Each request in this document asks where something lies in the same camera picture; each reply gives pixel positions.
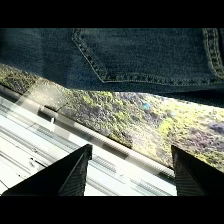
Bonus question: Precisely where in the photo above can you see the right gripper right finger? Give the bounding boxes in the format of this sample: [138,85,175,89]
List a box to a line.
[170,144,224,197]

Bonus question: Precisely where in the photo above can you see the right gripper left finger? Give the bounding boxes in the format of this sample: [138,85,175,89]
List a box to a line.
[1,143,93,197]

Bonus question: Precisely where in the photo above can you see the blue jeans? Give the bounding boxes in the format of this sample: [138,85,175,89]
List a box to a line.
[0,27,224,108]

